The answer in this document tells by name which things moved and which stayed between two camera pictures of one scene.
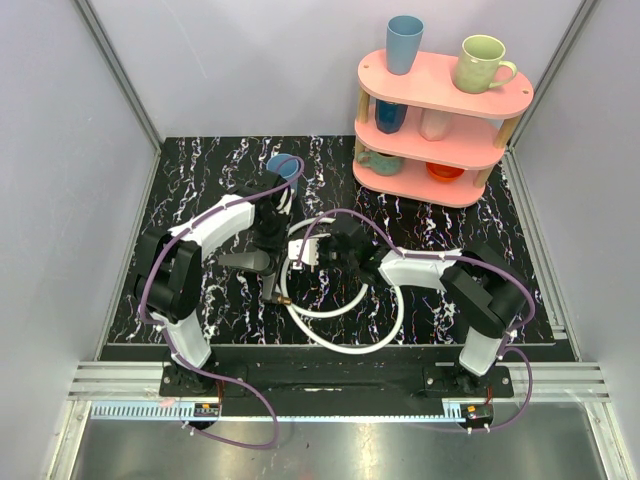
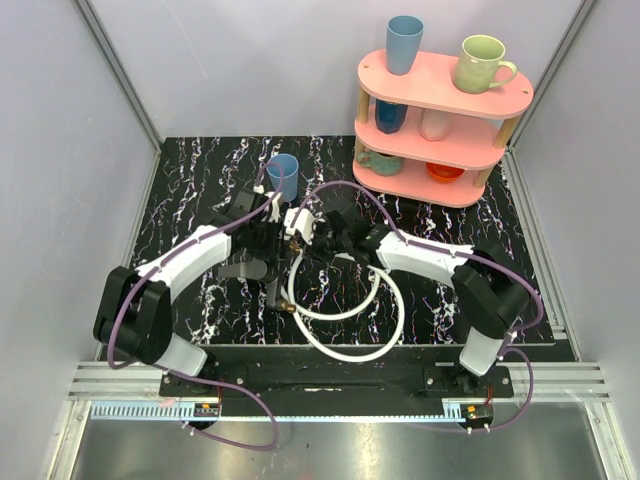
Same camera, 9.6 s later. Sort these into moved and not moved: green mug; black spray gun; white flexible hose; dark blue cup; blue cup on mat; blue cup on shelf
Moved: black spray gun; white flexible hose
Not moved: blue cup on shelf; blue cup on mat; dark blue cup; green mug
